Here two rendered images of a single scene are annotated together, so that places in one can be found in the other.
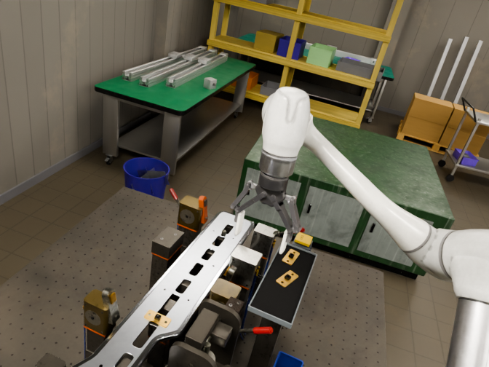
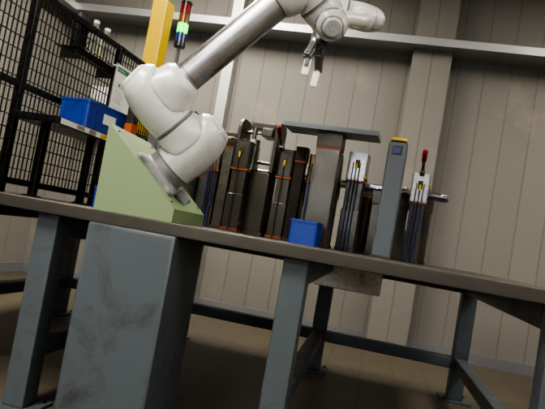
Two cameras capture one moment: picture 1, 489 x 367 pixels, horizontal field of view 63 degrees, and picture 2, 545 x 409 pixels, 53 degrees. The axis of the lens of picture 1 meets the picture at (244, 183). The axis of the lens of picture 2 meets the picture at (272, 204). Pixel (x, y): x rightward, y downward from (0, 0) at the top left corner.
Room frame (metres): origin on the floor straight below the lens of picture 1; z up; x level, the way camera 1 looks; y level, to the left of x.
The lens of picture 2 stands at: (0.84, -2.33, 0.72)
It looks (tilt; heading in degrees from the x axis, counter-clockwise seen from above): 3 degrees up; 91
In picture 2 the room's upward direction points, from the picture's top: 10 degrees clockwise
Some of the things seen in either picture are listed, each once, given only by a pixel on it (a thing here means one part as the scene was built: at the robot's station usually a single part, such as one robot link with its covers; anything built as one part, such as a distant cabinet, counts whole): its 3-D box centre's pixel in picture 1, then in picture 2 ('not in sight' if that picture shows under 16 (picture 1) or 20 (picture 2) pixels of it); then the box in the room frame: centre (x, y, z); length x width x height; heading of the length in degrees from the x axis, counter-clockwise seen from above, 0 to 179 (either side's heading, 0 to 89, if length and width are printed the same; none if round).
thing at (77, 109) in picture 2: not in sight; (95, 120); (-0.06, 0.17, 1.09); 0.30 x 0.17 x 0.13; 69
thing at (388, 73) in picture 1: (310, 73); not in sight; (7.25, -0.74, 0.49); 2.71 x 1.09 x 0.98; 79
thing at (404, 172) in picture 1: (338, 181); not in sight; (3.52, -0.90, 0.33); 1.68 x 1.58 x 0.66; 81
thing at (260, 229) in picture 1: (260, 263); (414, 218); (1.40, -0.15, 0.88); 0.12 x 0.07 x 0.36; 75
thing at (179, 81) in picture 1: (188, 100); not in sight; (4.53, 0.86, 0.47); 2.47 x 0.93 x 0.94; 169
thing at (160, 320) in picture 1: (157, 317); not in sight; (0.88, 0.18, 1.01); 0.08 x 0.04 x 0.01; 75
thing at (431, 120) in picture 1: (442, 124); not in sight; (6.32, -2.91, 0.36); 1.27 x 0.87 x 0.72; 78
